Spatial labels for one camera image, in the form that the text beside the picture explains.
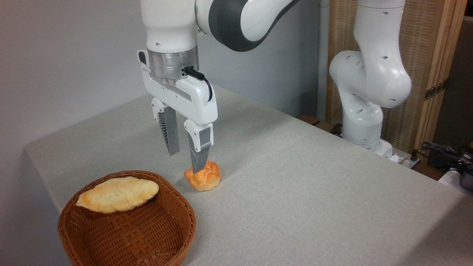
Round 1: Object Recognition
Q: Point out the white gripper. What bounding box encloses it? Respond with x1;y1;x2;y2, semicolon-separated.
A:
137;50;218;174

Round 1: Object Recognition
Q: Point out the round orange bread roll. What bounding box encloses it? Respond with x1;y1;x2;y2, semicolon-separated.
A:
184;160;221;192

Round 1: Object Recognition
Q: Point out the long braided bread loaf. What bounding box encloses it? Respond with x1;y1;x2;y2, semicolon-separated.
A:
76;176;160;214

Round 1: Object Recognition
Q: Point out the brown woven wicker basket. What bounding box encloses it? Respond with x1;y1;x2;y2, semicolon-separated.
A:
58;170;197;266

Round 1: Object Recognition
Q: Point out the brown wooden block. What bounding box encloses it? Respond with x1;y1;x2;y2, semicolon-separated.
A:
296;113;321;126

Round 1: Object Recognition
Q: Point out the metal screen hinge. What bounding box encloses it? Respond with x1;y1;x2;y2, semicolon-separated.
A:
424;79;449;101

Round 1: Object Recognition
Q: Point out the wooden rattan folding screen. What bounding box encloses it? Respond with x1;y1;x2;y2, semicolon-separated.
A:
326;0;468;164

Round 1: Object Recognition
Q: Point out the dark grey device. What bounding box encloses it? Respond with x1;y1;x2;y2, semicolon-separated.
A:
459;164;473;192

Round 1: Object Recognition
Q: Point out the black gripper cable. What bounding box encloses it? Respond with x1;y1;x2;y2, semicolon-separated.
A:
184;66;214;102

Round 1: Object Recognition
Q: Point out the black cable bundle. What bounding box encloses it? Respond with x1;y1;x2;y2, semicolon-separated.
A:
420;141;473;167

